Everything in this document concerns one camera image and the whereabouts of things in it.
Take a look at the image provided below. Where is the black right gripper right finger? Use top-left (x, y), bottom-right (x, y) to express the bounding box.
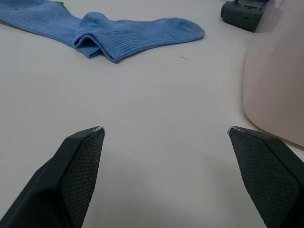
top-left (227, 126), bottom-right (304, 228)

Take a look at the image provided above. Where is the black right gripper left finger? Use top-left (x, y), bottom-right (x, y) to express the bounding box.
top-left (0, 125), bottom-right (106, 228)

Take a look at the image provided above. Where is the blue ribbed sock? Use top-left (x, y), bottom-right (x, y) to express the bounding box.
top-left (0, 0), bottom-right (206, 64)

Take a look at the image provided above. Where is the pale pink plastic container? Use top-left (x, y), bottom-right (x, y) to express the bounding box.
top-left (242, 0), bottom-right (304, 146)

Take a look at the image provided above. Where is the dark grey remote controller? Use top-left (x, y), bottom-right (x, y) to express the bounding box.
top-left (220, 0), bottom-right (271, 33)

